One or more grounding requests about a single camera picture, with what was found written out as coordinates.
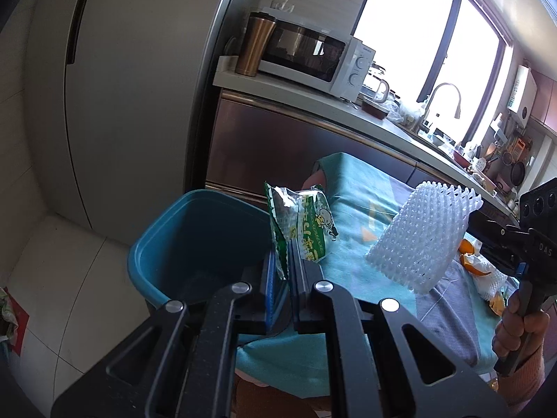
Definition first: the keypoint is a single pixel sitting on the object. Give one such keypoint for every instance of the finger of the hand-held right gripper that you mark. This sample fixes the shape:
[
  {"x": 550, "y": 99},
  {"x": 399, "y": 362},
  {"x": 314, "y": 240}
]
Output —
[
  {"x": 500, "y": 257},
  {"x": 491, "y": 225}
]

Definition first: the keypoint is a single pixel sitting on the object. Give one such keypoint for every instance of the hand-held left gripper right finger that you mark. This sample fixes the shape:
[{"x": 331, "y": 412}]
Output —
[{"x": 296, "y": 283}]

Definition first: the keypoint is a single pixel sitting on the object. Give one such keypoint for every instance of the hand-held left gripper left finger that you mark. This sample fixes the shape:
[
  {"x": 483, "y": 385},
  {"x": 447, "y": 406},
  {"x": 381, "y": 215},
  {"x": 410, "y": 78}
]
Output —
[{"x": 273, "y": 289}]

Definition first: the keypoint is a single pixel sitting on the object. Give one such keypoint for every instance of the orange peel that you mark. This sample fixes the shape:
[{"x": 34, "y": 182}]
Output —
[
  {"x": 474, "y": 266},
  {"x": 466, "y": 247},
  {"x": 497, "y": 305}
]

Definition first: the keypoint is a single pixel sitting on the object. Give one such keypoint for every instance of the green snack wrapper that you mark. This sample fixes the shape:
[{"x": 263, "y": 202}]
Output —
[{"x": 313, "y": 226}]

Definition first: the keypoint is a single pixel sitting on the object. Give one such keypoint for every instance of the white foam fruit net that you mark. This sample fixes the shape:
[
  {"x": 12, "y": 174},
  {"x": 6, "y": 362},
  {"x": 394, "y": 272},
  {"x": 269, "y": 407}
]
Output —
[{"x": 417, "y": 239}]

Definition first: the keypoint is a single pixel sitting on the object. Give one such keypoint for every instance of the blue plastic trash bin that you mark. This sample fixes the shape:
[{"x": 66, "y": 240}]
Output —
[{"x": 196, "y": 235}]

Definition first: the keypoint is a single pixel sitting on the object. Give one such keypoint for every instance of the person's right forearm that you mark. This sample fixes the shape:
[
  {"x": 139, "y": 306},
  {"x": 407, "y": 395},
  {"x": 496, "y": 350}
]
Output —
[{"x": 524, "y": 383}]

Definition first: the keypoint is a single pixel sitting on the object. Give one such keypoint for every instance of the person's right hand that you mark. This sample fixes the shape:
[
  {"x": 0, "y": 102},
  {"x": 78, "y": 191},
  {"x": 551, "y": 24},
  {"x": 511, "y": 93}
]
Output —
[{"x": 509, "y": 326}]

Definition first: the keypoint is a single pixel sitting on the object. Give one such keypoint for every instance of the black frying pan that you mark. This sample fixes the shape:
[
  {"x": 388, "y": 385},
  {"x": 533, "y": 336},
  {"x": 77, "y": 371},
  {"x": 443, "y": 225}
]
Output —
[{"x": 518, "y": 173}]

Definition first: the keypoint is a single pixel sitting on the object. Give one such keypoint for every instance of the teal and grey tablecloth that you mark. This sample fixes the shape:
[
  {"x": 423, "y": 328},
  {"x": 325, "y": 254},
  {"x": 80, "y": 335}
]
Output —
[{"x": 357, "y": 213}]

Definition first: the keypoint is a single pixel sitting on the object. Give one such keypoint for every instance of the white water heater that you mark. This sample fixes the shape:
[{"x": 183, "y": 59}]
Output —
[{"x": 521, "y": 93}]

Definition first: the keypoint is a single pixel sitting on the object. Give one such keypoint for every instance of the clear plastic bag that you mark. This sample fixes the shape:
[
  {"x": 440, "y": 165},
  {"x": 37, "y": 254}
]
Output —
[{"x": 407, "y": 113}]

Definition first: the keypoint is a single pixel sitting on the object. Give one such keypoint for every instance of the steel kitchen faucet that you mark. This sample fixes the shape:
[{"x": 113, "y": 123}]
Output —
[{"x": 448, "y": 88}]

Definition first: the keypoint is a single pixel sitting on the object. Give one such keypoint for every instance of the kitchen counter cabinet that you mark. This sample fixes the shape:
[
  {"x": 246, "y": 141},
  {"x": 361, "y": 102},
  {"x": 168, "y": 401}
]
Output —
[{"x": 270, "y": 139}]

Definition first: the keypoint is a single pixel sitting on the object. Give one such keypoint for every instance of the glass electric kettle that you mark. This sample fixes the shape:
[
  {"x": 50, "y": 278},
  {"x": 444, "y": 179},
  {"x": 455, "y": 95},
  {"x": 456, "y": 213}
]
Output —
[{"x": 377, "y": 88}]

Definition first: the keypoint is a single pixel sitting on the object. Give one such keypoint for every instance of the kitchen window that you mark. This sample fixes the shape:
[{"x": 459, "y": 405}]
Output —
[{"x": 391, "y": 30}]

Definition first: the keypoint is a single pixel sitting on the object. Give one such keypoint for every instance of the white microwave oven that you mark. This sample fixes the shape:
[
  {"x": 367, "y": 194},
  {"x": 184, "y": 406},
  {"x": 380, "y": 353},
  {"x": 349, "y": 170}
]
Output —
[{"x": 304, "y": 52}]

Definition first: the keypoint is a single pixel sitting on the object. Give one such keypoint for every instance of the copper tumbler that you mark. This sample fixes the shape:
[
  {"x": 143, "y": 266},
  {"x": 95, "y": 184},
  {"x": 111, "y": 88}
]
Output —
[{"x": 254, "y": 48}]

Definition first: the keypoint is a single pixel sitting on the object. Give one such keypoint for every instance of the grey refrigerator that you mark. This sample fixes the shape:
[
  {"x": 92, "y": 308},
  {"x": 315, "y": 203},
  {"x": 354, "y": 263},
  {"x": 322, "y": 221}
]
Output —
[{"x": 130, "y": 96}]

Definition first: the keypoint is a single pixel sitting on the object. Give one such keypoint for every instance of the red packet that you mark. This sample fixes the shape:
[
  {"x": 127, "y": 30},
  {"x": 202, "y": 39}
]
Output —
[{"x": 18, "y": 326}]

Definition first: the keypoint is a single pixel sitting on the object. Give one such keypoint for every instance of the small white plastic item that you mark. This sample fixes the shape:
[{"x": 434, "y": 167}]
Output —
[{"x": 282, "y": 4}]

